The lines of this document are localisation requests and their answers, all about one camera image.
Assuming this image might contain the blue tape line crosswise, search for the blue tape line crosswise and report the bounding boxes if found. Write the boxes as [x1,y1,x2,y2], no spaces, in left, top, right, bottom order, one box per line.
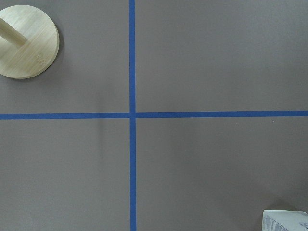
[0,110,308,120]

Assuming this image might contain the blue white milk carton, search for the blue white milk carton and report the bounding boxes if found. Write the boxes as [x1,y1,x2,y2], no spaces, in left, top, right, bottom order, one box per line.
[262,210,308,231]

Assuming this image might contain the round wooden stand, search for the round wooden stand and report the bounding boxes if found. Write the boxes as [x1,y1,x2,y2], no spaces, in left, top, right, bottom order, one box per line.
[0,5,60,79]

